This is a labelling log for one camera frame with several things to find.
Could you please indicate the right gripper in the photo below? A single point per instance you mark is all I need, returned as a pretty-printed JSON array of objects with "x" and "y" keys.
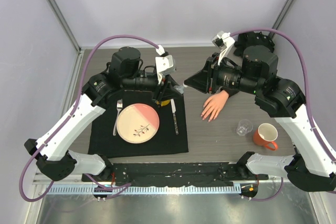
[{"x": 207, "y": 81}]

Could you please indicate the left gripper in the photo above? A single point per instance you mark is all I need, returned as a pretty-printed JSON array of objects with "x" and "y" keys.
[{"x": 165, "y": 89}]

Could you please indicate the clear nail polish bottle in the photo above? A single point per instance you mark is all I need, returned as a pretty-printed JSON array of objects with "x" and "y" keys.
[{"x": 180, "y": 89}]

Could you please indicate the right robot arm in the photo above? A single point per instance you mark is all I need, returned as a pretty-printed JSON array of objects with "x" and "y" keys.
[{"x": 282, "y": 99}]

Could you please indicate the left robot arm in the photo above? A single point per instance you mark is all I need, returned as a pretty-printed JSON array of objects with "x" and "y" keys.
[{"x": 123, "y": 73}]

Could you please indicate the black sleeve forearm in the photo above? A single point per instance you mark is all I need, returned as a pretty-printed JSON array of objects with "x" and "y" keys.
[{"x": 254, "y": 41}]

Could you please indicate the yellow enamel mug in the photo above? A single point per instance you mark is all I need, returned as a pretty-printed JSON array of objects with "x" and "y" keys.
[{"x": 163, "y": 103}]

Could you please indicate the mannequin hand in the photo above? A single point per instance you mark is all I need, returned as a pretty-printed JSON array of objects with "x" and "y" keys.
[{"x": 213, "y": 105}]

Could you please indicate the pink and cream plate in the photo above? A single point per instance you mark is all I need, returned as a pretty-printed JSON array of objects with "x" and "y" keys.
[{"x": 138, "y": 123}]

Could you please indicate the silver fork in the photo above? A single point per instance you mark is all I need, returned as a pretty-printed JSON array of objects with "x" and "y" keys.
[{"x": 119, "y": 109}]

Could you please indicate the clear plastic cup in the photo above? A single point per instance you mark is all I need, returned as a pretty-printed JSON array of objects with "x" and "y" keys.
[{"x": 244, "y": 127}]

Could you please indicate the orange ceramic mug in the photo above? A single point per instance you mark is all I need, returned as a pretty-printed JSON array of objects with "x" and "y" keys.
[{"x": 266, "y": 135}]

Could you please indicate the black cloth placemat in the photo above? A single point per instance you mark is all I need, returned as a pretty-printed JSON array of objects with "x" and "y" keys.
[{"x": 165, "y": 141}]

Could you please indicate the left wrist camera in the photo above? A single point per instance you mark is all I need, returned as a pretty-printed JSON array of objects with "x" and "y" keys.
[{"x": 164, "y": 66}]

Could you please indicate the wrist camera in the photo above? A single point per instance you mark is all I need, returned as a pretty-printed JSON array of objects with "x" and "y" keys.
[
  {"x": 224, "y": 42},
  {"x": 164, "y": 66}
]

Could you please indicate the table knife patterned handle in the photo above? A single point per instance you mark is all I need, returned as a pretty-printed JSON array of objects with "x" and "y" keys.
[{"x": 174, "y": 116}]

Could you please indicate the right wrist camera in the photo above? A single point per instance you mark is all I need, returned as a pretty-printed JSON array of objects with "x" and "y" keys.
[{"x": 224, "y": 42}]

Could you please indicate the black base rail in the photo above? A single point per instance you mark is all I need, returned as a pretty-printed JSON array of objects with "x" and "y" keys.
[{"x": 177, "y": 174}]

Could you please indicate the white cable duct strip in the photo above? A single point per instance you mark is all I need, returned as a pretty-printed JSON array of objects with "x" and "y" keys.
[{"x": 94, "y": 189}]

